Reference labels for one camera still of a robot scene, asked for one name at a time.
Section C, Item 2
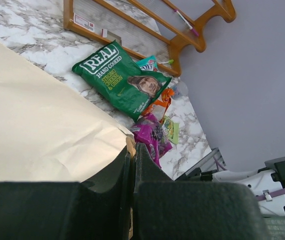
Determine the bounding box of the small green candy packet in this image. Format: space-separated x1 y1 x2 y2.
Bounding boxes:
162 116 179 145

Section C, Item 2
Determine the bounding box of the purple snack bag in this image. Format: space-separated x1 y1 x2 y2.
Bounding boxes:
129 113 173 168

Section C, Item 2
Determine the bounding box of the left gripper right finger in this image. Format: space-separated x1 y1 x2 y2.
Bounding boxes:
133 143 268 240

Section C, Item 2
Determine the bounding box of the clear plastic cup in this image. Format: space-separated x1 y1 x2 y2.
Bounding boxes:
170 81 189 100

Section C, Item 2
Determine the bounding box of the teal candy bag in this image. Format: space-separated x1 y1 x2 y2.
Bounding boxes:
136 55 159 72

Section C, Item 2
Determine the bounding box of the pink tipped white pen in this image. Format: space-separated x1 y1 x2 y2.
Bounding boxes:
174 9 199 37

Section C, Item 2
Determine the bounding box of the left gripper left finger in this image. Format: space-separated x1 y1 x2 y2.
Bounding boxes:
0 149 132 240

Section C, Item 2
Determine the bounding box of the green tipped white pen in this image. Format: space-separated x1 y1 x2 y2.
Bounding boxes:
158 59 174 65

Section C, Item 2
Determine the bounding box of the orange snack bag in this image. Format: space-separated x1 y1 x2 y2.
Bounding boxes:
141 88 175 123

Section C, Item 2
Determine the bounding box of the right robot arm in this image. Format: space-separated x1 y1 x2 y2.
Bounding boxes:
177 148 285 217

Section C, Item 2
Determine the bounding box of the red white card box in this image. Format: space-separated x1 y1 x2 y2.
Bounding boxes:
73 13 95 33

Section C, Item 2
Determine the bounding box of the wooden shelf rack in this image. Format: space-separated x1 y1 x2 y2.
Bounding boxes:
63 0 236 77

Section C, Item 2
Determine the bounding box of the green crisps bag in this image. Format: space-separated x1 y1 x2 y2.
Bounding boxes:
72 41 172 121

